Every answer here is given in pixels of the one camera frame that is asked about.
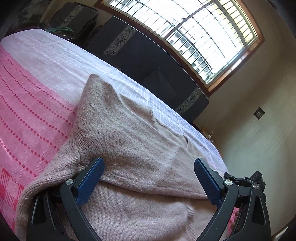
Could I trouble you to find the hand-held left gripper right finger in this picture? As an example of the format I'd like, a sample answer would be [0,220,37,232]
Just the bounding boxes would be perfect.
[194,158,271,241]

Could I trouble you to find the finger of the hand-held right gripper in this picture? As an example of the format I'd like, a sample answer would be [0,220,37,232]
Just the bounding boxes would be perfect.
[223,173,237,184]

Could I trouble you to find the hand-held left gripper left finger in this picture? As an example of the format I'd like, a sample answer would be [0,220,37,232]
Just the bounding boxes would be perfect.
[27,157,105,241]

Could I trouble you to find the beige knit sweater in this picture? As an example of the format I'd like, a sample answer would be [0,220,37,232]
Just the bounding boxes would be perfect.
[16,74,232,241]

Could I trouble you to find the pink and white bed blanket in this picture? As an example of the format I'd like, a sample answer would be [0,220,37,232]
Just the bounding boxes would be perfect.
[0,29,241,241]

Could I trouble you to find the dark sofa with patterned band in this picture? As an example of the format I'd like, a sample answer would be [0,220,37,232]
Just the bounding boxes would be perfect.
[87,16,210,122]

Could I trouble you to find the wooden framed grid window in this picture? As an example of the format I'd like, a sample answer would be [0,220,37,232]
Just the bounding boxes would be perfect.
[96,0,265,98]

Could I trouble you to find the green cloth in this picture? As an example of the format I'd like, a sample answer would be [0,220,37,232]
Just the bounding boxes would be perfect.
[45,26,73,33]

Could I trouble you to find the dark armchair with patterned band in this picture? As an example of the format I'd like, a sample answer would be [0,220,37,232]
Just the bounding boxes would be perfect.
[39,2,99,43]

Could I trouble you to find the black wall socket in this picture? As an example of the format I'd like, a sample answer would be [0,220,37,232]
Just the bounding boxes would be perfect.
[253,107,265,120]

